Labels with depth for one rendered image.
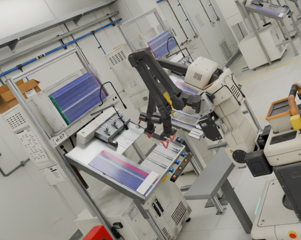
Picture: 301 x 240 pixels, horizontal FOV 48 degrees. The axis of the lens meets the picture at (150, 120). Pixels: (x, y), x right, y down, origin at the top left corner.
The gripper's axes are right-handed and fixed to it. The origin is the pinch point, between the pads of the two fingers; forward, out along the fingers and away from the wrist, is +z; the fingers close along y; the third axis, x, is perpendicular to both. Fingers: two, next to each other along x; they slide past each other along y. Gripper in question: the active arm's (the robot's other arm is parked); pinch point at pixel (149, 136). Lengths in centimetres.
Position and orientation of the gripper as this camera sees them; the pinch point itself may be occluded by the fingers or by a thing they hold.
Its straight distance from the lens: 287.9
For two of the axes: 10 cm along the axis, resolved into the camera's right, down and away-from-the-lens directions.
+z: -0.6, 8.2, 5.7
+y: -4.8, 4.8, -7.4
